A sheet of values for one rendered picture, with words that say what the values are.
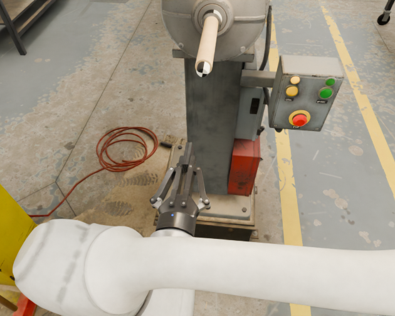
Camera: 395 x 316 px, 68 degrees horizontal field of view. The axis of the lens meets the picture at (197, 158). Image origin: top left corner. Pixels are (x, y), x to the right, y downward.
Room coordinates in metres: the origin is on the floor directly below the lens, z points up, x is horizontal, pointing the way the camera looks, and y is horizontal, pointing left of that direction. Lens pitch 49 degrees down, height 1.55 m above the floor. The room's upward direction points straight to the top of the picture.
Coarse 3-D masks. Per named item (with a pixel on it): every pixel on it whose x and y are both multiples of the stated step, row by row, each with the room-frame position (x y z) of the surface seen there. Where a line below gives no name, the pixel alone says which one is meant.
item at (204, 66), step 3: (198, 63) 0.48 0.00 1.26; (201, 63) 0.48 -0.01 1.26; (204, 63) 0.48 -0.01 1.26; (207, 63) 0.48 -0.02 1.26; (198, 66) 0.47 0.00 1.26; (201, 66) 0.47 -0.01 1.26; (204, 66) 0.47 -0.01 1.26; (207, 66) 0.47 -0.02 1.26; (198, 69) 0.47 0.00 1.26; (201, 69) 0.46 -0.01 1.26; (204, 69) 0.46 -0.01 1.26; (207, 69) 0.47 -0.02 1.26; (198, 72) 0.46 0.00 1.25; (201, 72) 0.46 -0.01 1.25; (204, 72) 0.46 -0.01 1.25; (207, 72) 0.46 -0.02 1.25; (201, 75) 0.46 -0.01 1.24; (204, 75) 0.46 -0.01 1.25
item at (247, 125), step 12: (264, 60) 0.88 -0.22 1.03; (240, 96) 0.87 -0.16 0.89; (252, 96) 0.87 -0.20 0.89; (264, 96) 0.86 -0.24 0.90; (240, 108) 0.87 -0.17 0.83; (252, 108) 0.86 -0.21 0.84; (264, 108) 0.86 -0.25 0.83; (240, 120) 0.87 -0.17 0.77; (252, 120) 0.86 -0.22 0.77; (240, 132) 0.87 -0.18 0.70; (252, 132) 0.86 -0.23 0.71
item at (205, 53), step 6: (210, 18) 0.65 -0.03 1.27; (204, 24) 0.63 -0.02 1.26; (210, 24) 0.62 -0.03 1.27; (216, 24) 0.64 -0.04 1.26; (204, 30) 0.60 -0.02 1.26; (210, 30) 0.60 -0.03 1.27; (216, 30) 0.62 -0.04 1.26; (204, 36) 0.57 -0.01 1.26; (210, 36) 0.57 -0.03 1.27; (204, 42) 0.55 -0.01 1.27; (210, 42) 0.55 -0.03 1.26; (204, 48) 0.52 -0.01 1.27; (210, 48) 0.53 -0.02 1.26; (198, 54) 0.51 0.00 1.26; (204, 54) 0.50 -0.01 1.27; (210, 54) 0.51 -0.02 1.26; (198, 60) 0.49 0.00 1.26; (204, 60) 0.48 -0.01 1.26; (210, 60) 0.49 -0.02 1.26; (210, 66) 0.48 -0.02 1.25
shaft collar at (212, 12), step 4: (208, 12) 0.67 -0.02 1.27; (212, 12) 0.67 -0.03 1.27; (216, 12) 0.67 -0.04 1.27; (204, 16) 0.66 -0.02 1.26; (208, 16) 0.66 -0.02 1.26; (216, 16) 0.66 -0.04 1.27; (220, 16) 0.67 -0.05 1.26; (204, 20) 0.66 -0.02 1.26; (220, 20) 0.66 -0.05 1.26; (220, 24) 0.66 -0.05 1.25
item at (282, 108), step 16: (288, 64) 0.70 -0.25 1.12; (304, 64) 0.70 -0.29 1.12; (320, 64) 0.70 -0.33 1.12; (336, 64) 0.70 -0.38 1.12; (288, 80) 0.66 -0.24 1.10; (304, 80) 0.65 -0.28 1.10; (320, 80) 0.65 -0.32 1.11; (336, 80) 0.64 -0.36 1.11; (272, 96) 0.72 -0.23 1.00; (288, 96) 0.65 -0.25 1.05; (304, 96) 0.65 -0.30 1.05; (272, 112) 0.67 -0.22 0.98; (288, 112) 0.65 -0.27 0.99; (304, 112) 0.65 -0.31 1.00; (320, 112) 0.64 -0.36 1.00; (288, 128) 0.65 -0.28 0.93; (304, 128) 0.65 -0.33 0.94; (320, 128) 0.65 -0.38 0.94
